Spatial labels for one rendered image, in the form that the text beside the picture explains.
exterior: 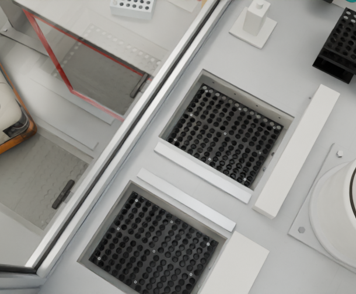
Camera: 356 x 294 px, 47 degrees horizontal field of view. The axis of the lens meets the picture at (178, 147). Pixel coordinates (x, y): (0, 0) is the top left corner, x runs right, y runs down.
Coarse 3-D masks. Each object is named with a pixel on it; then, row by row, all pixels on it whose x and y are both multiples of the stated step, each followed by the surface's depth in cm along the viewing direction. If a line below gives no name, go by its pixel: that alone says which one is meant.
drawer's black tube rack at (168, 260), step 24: (120, 216) 94; (144, 216) 91; (168, 216) 95; (120, 240) 90; (144, 240) 93; (168, 240) 93; (192, 240) 90; (96, 264) 88; (120, 264) 88; (144, 264) 88; (168, 264) 88; (192, 264) 91; (144, 288) 87; (168, 288) 90; (192, 288) 87
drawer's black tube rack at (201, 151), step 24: (216, 96) 100; (192, 120) 102; (216, 120) 98; (240, 120) 102; (192, 144) 97; (216, 144) 97; (240, 144) 97; (264, 144) 96; (216, 168) 95; (240, 168) 95
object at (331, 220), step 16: (336, 144) 90; (336, 160) 89; (352, 160) 75; (320, 176) 88; (336, 176) 78; (352, 176) 70; (320, 192) 84; (336, 192) 74; (352, 192) 69; (304, 208) 86; (320, 208) 82; (336, 208) 74; (352, 208) 69; (304, 224) 85; (320, 224) 83; (336, 224) 75; (352, 224) 69; (304, 240) 84; (320, 240) 83; (336, 240) 79; (352, 240) 72; (336, 256) 81; (352, 256) 79
